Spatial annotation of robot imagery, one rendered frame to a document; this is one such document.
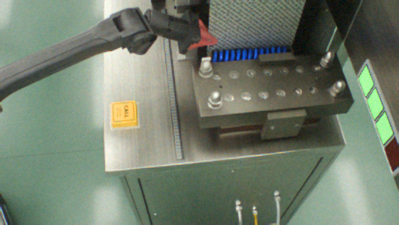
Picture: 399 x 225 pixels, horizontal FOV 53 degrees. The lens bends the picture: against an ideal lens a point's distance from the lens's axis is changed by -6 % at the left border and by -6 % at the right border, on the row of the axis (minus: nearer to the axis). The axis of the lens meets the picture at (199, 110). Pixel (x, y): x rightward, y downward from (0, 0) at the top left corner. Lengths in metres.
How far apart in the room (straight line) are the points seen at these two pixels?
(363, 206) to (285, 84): 1.20
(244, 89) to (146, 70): 0.33
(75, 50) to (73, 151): 1.30
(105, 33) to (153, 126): 0.33
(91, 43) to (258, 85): 0.43
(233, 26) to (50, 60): 0.45
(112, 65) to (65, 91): 1.13
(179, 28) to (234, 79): 0.19
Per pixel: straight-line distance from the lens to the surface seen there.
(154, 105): 1.18
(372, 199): 2.21
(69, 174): 2.14
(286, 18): 1.09
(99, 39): 0.93
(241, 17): 1.05
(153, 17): 0.99
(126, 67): 1.27
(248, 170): 1.22
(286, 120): 1.07
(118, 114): 1.15
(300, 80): 1.11
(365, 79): 0.97
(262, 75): 1.09
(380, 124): 0.92
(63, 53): 0.93
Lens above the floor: 1.90
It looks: 59 degrees down
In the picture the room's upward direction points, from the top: 3 degrees clockwise
